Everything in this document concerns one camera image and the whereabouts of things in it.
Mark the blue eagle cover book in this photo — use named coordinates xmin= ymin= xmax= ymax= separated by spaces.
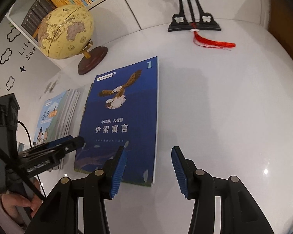
xmin=74 ymin=56 xmax=160 ymax=188

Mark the black lettering wall decal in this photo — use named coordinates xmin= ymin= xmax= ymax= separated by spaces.
xmin=18 ymin=42 xmax=38 ymax=62

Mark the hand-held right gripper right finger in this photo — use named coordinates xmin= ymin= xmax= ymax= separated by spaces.
xmin=171 ymin=146 xmax=275 ymax=234

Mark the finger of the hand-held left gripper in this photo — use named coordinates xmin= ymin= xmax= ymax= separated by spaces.
xmin=24 ymin=136 xmax=85 ymax=162
xmin=22 ymin=136 xmax=74 ymax=155

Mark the person's left hand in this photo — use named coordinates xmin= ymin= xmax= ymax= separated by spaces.
xmin=1 ymin=177 xmax=43 ymax=221

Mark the yellow desk globe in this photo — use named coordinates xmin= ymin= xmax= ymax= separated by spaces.
xmin=37 ymin=4 xmax=108 ymax=75

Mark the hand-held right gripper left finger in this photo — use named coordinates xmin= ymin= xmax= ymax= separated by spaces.
xmin=24 ymin=146 xmax=127 ymax=234

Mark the person's left forearm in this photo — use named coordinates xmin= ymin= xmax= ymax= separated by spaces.
xmin=0 ymin=196 xmax=27 ymax=234

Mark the brown wooden sideboard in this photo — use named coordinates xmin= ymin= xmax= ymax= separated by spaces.
xmin=267 ymin=0 xmax=287 ymax=44

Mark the white bookshelf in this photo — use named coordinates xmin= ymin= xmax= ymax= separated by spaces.
xmin=5 ymin=0 xmax=264 ymax=71

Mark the red tassel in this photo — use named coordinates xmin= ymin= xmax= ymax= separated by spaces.
xmin=190 ymin=22 xmax=236 ymax=51

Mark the set of black hardcover volumes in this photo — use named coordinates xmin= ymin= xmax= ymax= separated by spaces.
xmin=21 ymin=0 xmax=58 ymax=36

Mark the stack of thin books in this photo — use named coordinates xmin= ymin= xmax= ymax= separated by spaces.
xmin=33 ymin=89 xmax=81 ymax=171

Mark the olive butterfly cover book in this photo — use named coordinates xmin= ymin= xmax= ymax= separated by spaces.
xmin=74 ymin=83 xmax=94 ymax=174

